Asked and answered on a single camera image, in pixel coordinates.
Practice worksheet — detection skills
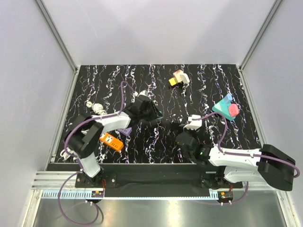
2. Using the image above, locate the aluminium frame rail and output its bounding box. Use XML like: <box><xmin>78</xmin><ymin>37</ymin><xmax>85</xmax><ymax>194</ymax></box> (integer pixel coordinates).
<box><xmin>35</xmin><ymin>0</ymin><xmax>79</xmax><ymax>71</ymax></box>

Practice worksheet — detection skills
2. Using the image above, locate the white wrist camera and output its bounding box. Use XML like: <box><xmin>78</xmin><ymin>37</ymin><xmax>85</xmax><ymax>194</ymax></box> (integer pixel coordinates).
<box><xmin>133</xmin><ymin>90</ymin><xmax>148</xmax><ymax>97</ymax></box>
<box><xmin>183</xmin><ymin>114</ymin><xmax>202</xmax><ymax>131</ymax></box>

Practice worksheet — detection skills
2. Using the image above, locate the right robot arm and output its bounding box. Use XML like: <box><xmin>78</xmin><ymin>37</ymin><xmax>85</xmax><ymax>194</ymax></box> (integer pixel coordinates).
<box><xmin>176</xmin><ymin>132</ymin><xmax>297</xmax><ymax>191</ymax></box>

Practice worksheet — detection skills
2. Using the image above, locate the pink plug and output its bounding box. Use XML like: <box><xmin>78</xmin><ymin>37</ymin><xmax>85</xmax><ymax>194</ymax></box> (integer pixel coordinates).
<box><xmin>228</xmin><ymin>104</ymin><xmax>240</xmax><ymax>118</ymax></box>

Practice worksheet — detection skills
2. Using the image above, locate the white pink socket adapter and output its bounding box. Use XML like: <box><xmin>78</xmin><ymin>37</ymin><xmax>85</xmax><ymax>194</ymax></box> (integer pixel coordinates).
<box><xmin>173</xmin><ymin>70</ymin><xmax>190</xmax><ymax>84</ymax></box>

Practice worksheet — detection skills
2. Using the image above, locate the light blue plug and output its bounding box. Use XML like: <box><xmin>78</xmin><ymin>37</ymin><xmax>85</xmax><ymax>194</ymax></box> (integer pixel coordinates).
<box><xmin>223</xmin><ymin>94</ymin><xmax>233</xmax><ymax>105</ymax></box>

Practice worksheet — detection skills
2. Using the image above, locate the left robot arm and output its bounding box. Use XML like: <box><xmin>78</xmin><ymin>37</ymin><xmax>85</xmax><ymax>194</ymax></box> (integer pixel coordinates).
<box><xmin>64</xmin><ymin>94</ymin><xmax>163</xmax><ymax>187</ymax></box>

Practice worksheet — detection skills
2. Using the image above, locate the purple power strip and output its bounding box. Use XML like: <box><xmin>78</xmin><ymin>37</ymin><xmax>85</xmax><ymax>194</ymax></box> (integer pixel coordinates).
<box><xmin>117</xmin><ymin>127</ymin><xmax>132</xmax><ymax>136</ymax></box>

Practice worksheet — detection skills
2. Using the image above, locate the orange power strip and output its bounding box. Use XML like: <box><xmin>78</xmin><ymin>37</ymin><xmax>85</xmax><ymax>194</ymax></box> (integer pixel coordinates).
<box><xmin>99</xmin><ymin>132</ymin><xmax>124</xmax><ymax>152</ymax></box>

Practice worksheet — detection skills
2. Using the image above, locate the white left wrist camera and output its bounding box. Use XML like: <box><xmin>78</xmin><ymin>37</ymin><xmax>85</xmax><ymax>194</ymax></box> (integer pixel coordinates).
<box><xmin>133</xmin><ymin>90</ymin><xmax>148</xmax><ymax>97</ymax></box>

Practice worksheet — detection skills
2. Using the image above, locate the white plug with cord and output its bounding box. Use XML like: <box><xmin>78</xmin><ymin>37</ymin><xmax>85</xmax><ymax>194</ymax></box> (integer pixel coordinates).
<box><xmin>86</xmin><ymin>101</ymin><xmax>107</xmax><ymax>116</ymax></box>

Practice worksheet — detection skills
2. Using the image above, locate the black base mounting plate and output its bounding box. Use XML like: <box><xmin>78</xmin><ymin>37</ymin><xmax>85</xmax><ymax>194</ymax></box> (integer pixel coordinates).
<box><xmin>75</xmin><ymin>172</ymin><xmax>243</xmax><ymax>189</ymax></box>

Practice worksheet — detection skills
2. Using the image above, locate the yellow plug adapter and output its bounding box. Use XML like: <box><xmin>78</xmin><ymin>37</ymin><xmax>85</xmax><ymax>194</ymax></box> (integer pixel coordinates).
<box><xmin>169</xmin><ymin>78</ymin><xmax>178</xmax><ymax>87</ymax></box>

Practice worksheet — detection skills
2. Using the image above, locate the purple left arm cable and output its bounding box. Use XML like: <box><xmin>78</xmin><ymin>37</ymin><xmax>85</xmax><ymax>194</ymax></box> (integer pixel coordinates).
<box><xmin>58</xmin><ymin>81</ymin><xmax>135</xmax><ymax>225</ymax></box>

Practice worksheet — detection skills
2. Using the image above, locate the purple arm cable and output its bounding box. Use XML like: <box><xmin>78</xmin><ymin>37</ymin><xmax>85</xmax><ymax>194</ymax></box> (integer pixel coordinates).
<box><xmin>58</xmin><ymin>81</ymin><xmax>135</xmax><ymax>225</ymax></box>
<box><xmin>193</xmin><ymin>112</ymin><xmax>299</xmax><ymax>206</ymax></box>

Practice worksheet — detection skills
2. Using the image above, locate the teal triangular power strip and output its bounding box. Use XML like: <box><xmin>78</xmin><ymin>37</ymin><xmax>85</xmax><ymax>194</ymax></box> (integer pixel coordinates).
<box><xmin>212</xmin><ymin>99</ymin><xmax>236</xmax><ymax>121</ymax></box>

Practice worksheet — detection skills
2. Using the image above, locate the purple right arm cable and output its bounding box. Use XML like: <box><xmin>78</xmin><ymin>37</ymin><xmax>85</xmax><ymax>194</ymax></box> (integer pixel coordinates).
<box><xmin>193</xmin><ymin>112</ymin><xmax>299</xmax><ymax>206</ymax></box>

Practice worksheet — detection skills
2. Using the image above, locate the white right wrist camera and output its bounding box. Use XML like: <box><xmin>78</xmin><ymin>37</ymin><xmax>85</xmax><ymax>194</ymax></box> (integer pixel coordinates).
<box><xmin>183</xmin><ymin>114</ymin><xmax>202</xmax><ymax>131</ymax></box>

